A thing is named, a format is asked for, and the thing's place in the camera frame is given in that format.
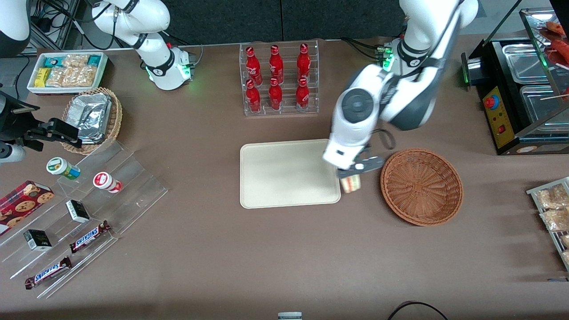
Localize black right base cable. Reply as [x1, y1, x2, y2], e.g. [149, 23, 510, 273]
[165, 30, 204, 68]

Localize brown table cloth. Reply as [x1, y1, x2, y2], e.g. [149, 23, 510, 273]
[0, 34, 569, 320]

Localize white snack bin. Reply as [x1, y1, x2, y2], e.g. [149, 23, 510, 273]
[27, 52, 109, 95]

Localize aluminium frame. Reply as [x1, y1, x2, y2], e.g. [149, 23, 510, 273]
[30, 0, 83, 51]

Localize small black box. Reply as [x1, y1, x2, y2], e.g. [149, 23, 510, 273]
[23, 229, 53, 252]
[65, 199, 91, 224]

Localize small tan wicker basket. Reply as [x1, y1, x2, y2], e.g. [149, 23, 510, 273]
[61, 87, 123, 156]

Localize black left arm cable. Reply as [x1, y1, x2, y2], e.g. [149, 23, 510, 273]
[372, 128, 397, 151]

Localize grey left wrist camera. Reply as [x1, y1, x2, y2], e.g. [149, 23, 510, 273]
[337, 155, 386, 180]

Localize clear acrylic step display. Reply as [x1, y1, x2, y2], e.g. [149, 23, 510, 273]
[0, 140, 169, 300]

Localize green lid yogurt cup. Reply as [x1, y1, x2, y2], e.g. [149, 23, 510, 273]
[46, 156, 82, 180]

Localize clear bag of nuts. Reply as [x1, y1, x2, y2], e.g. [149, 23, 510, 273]
[62, 54, 90, 68]
[46, 67, 74, 88]
[71, 65, 98, 88]

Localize black food warmer machine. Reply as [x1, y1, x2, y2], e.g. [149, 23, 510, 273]
[475, 7, 569, 156]

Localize red cookie box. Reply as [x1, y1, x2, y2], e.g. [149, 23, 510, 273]
[0, 180, 55, 236]

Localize black left base cables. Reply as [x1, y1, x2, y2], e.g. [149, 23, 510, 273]
[341, 37, 388, 61]

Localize tray of packaged snacks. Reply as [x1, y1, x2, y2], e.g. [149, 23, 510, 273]
[526, 176, 569, 272]

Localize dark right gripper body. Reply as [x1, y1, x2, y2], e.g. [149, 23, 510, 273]
[0, 91, 41, 144]

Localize large brown wicker basket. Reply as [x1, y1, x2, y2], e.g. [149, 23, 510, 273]
[380, 148, 464, 227]

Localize triangular sandwich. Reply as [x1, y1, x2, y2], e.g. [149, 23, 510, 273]
[340, 174, 362, 194]

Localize clear acrylic bottle rack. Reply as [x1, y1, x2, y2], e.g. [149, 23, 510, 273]
[239, 39, 320, 117]

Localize Snickers chocolate bar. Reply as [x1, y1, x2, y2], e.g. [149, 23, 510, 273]
[69, 220, 112, 254]
[24, 256, 73, 291]

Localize steel warmer pan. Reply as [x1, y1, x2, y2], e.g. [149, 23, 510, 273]
[519, 84, 569, 124]
[501, 43, 554, 85]

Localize cream plastic tray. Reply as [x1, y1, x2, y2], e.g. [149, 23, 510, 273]
[240, 139, 341, 209]

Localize black cable loop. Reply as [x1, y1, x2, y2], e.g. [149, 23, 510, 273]
[387, 301, 449, 320]

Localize red lid yogurt cup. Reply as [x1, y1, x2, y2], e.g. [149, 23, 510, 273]
[92, 171, 123, 194]

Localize red cola bottle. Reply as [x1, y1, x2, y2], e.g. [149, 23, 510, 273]
[245, 79, 262, 113]
[268, 77, 284, 111]
[268, 45, 285, 83]
[295, 77, 311, 112]
[245, 46, 263, 85]
[297, 43, 312, 80]

